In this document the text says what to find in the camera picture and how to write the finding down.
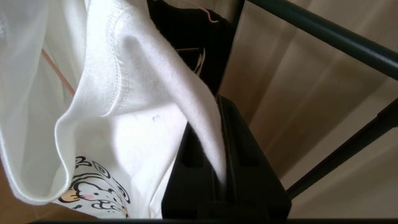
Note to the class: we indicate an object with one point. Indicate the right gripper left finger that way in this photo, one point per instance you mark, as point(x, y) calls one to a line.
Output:
point(186, 186)

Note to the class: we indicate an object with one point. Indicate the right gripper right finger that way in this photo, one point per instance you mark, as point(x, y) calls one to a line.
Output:
point(255, 180)

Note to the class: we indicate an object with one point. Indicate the white garment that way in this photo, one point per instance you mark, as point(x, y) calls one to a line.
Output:
point(124, 109)

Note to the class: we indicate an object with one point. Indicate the black shorts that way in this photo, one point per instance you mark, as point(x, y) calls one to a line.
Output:
point(192, 34)

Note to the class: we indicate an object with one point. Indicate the pink clothes hanger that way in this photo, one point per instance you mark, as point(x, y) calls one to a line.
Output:
point(59, 73)
point(211, 17)

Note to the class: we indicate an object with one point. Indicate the black clothes rack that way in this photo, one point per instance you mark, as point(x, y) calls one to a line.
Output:
point(326, 31)

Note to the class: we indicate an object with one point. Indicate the white curtain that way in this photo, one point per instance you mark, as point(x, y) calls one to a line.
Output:
point(295, 109)

